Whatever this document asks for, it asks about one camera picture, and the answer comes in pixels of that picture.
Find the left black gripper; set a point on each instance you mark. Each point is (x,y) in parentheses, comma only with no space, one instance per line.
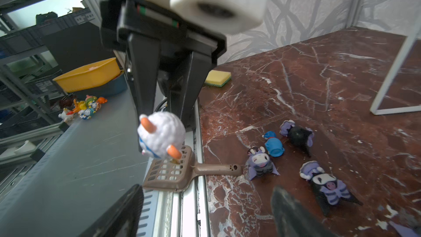
(134,26)

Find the blue cup toy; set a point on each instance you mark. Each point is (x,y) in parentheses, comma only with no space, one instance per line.
(273,145)

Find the purple striped Kuromi figure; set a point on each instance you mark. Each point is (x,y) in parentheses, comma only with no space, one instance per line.
(259,163)

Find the yellow green sponge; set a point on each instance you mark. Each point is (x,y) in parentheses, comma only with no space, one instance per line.
(217,78)

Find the black Kuromi figure lying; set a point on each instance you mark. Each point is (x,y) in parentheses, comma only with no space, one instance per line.
(298,136)

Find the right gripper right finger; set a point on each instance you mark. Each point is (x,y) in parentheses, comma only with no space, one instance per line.
(292,219)

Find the purple dress Kuromi figure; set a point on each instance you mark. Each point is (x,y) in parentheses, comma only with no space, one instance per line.
(406,231)

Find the white two-tier metal shelf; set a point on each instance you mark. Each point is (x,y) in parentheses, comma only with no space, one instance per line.
(391,75)

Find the purple bat Kuromi figure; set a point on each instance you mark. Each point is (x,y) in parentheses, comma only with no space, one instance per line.
(327,188)

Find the blue plastic basin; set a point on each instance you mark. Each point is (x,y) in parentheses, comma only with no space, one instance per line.
(113,87)

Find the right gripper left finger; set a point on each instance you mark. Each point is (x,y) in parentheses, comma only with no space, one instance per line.
(122,218)

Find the white hooded Doraemon figure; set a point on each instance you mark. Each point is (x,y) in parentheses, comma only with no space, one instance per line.
(161,135)

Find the brown plastic litter scoop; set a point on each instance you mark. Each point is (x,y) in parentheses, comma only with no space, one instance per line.
(164,175)

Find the yellow plastic basin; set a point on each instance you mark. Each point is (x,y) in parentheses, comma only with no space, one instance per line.
(89,76)

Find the pile of colourful toys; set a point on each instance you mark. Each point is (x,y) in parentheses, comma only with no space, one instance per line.
(84,109)

